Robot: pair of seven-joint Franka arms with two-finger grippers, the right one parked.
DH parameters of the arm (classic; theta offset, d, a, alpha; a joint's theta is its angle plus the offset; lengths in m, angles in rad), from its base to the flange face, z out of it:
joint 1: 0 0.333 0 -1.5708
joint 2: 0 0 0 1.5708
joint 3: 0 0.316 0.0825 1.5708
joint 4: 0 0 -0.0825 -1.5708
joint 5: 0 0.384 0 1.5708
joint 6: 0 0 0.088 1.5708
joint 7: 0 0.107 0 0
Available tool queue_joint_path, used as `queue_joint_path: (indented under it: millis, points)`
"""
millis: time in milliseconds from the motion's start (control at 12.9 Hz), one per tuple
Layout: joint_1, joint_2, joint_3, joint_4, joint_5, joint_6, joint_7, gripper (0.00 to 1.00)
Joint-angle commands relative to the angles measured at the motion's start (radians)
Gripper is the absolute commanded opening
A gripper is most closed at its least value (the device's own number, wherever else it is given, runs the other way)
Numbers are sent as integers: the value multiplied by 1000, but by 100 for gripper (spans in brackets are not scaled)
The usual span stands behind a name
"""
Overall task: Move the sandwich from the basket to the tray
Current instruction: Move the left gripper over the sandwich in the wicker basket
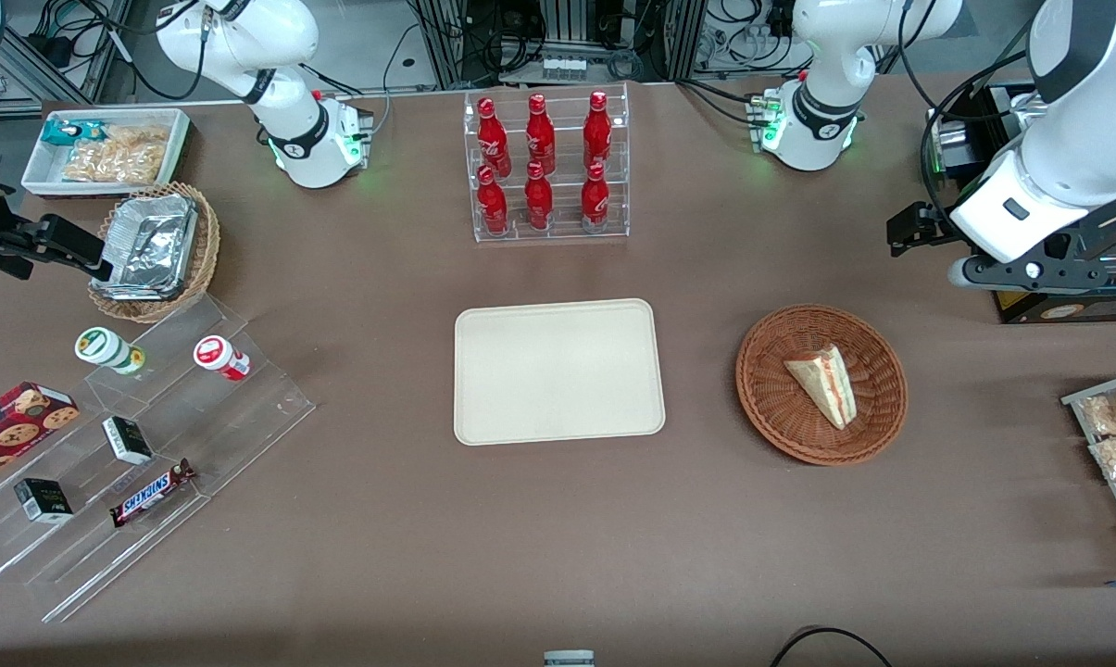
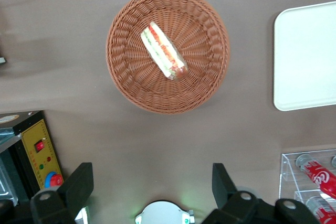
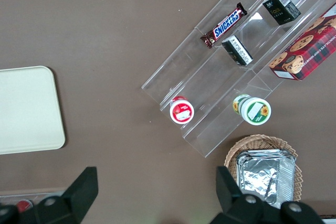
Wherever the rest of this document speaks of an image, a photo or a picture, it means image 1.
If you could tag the light wicker basket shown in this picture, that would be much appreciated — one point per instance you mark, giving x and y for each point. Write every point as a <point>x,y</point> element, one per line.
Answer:
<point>201,250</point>

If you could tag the white power strip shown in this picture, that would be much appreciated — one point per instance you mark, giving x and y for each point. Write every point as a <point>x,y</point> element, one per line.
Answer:
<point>564,68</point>

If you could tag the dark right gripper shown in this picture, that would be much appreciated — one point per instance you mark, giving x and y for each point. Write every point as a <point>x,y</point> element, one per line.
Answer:
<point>11,245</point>

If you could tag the triangular sandwich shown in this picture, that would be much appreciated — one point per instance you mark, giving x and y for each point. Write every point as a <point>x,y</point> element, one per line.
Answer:
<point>826,384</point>

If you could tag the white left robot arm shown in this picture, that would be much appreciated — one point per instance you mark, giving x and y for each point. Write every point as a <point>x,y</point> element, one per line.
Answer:
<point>821,65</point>

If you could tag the brown wicker basket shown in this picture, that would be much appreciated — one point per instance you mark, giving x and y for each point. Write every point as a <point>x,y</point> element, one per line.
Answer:
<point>771,408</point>

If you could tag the beige plastic tray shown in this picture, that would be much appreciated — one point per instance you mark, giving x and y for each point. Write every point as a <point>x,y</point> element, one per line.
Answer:
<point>558,371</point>

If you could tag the white rectangular snack bin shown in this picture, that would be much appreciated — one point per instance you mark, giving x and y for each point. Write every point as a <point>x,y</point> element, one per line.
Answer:
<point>39,171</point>

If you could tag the hot food display cabinet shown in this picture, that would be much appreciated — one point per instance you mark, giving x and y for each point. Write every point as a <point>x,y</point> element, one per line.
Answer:
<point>1076,306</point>

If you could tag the red cookie box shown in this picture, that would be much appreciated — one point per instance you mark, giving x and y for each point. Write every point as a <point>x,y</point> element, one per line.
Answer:
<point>11,426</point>

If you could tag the red cola bottle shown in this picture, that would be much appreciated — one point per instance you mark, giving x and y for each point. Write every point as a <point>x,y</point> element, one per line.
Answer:
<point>595,199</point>
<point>540,130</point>
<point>597,125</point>
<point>539,199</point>
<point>492,204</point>
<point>492,134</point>

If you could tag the clear acrylic bottle rack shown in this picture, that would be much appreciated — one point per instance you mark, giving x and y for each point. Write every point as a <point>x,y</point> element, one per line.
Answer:
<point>567,227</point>

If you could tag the Snickers chocolate bar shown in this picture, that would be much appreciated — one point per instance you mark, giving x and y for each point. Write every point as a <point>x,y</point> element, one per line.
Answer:
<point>150,493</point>

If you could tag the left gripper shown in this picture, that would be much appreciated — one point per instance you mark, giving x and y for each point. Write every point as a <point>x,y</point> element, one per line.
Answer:
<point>934,227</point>

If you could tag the aluminium frame rack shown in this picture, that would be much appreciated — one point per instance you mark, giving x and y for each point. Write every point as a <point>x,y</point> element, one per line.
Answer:
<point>576,23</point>

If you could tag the clear bag of chips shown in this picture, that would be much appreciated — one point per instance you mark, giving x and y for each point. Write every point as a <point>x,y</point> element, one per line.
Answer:
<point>122,156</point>

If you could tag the small black box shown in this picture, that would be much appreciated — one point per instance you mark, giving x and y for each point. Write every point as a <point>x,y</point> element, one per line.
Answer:
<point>43,501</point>
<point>128,440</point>

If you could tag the aluminium foil container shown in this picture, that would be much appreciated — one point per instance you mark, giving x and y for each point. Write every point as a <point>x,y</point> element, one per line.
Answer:
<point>150,245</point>

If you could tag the green lidded white cup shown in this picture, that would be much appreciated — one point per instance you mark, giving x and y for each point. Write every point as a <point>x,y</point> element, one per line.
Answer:
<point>104,348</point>

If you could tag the red lidded white cup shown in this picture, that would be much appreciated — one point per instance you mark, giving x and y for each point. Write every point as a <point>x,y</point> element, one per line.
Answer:
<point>217,356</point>

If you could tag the clear acrylic stepped shelf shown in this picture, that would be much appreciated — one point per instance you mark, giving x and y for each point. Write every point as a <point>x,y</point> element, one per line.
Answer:
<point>224,426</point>

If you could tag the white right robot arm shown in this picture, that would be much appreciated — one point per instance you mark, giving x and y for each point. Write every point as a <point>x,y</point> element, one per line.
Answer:
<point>280,102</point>

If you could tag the teal snack packet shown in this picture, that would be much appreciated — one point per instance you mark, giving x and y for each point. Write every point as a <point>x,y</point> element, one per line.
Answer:
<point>71,132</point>

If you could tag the small grey device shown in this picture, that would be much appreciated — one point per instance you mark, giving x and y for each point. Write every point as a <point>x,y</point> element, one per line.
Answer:
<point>569,659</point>

